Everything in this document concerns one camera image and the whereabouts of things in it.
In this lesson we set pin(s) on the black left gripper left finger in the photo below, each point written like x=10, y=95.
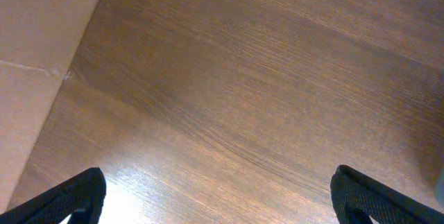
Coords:
x=79, y=200

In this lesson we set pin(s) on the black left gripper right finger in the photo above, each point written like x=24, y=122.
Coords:
x=357, y=198

